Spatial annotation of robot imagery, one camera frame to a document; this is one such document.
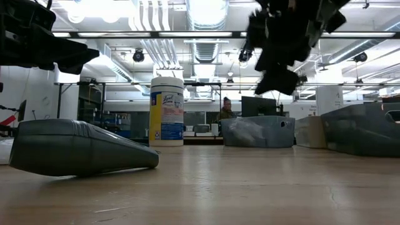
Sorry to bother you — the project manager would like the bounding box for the silver ventilation duct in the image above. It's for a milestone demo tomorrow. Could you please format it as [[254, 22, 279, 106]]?
[[186, 0, 230, 63]]

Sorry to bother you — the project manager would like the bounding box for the small grey translucent bin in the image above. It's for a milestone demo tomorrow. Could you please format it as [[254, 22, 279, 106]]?
[[221, 115, 296, 148]]

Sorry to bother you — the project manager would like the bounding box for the white round pillar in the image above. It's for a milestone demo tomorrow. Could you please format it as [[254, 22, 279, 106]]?
[[315, 86, 344, 117]]

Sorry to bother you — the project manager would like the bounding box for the black background station frame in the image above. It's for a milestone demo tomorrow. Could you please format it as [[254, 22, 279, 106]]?
[[53, 80, 400, 120]]

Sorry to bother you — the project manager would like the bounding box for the person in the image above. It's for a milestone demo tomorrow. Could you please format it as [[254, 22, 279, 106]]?
[[216, 96, 239, 123]]

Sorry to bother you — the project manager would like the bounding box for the black overhead crossbar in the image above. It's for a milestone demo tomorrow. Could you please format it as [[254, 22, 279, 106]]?
[[51, 30, 400, 39]]

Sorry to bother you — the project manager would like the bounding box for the black computer monitor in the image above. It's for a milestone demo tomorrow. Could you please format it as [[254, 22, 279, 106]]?
[[241, 96, 278, 118]]

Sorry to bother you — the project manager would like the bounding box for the clear bag printed Vanity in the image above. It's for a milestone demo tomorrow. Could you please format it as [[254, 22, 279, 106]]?
[[229, 117, 266, 146]]

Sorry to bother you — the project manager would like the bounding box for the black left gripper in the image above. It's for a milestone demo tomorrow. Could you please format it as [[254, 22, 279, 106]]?
[[0, 0, 100, 75]]

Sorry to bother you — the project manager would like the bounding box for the white Lysol wipes canister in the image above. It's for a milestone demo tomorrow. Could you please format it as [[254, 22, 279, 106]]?
[[148, 76, 185, 148]]

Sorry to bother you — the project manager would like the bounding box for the red and black equipment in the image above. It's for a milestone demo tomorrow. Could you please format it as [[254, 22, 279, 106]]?
[[0, 99, 28, 129]]

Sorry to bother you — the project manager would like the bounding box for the clear plastic bin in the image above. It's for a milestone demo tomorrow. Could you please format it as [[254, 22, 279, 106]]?
[[294, 116, 329, 149]]

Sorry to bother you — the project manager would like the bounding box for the dark smoky plastic bin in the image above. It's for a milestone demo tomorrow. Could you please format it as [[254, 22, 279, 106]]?
[[320, 102, 400, 158]]

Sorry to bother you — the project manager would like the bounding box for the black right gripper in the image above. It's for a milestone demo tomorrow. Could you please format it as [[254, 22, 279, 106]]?
[[246, 0, 351, 96]]

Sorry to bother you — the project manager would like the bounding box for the clear bag of cotton pads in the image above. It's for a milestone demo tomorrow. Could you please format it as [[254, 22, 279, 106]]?
[[0, 138, 15, 166]]

